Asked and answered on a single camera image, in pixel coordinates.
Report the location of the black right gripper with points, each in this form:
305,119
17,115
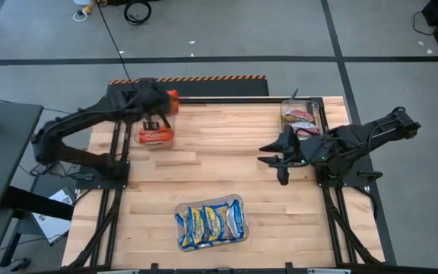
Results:
304,154

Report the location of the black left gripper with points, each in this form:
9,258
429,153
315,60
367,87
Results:
152,99

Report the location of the blue Maruchan ramen pack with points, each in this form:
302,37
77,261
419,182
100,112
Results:
196,227
183,232
237,220
216,223

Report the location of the clear plastic bin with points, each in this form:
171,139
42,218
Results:
213,198
299,104
137,133

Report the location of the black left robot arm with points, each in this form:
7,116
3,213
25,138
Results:
82,116

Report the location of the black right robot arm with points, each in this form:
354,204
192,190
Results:
371,135

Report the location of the small edge clamp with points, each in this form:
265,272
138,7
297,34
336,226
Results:
294,95

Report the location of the black hazard-striped floor mat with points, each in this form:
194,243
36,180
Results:
211,88

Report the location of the black power adapter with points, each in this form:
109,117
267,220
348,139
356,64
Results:
38,171

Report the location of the white paper booklet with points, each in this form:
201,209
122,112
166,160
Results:
53,226

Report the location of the black desk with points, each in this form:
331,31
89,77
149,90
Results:
2,163

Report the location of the black metal table frame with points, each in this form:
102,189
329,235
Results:
319,102

